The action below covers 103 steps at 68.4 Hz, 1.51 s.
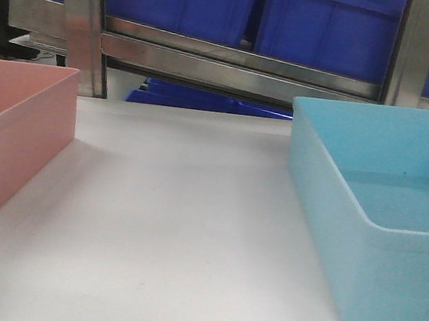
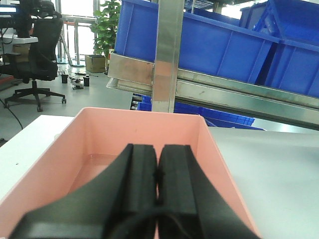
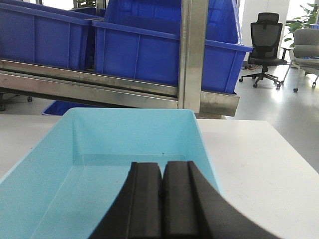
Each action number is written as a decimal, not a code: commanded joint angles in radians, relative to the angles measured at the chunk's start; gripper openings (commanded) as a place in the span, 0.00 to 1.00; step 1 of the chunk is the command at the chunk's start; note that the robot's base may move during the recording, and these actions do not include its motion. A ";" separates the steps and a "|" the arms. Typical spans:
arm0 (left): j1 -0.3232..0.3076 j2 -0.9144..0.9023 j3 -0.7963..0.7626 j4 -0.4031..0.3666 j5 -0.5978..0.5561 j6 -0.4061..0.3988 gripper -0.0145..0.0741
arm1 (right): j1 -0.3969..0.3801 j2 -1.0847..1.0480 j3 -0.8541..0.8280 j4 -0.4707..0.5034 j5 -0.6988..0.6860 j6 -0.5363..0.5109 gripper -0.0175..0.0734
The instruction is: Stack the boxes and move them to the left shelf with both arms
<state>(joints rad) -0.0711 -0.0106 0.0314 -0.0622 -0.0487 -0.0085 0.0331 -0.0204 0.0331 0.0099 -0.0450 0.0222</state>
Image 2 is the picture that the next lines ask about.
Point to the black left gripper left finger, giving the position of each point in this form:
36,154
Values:
126,188

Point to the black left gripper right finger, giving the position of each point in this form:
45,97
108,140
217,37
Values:
195,209

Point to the pink plastic box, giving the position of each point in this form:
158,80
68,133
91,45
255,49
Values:
55,155

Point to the blue bin lower shelf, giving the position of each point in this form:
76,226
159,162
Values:
214,118

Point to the stainless steel shelf rack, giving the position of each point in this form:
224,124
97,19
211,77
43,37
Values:
167,82

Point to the cardboard box on floor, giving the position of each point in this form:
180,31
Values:
95,63

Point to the black office chair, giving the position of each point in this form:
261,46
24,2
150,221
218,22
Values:
42,60

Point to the blue bin upper left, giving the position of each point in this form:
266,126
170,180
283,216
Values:
207,46

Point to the blue bin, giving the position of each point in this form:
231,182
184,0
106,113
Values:
207,46
293,62

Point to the green potted plant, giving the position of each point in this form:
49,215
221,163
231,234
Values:
105,26

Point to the blue bin upper right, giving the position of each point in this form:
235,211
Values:
293,62

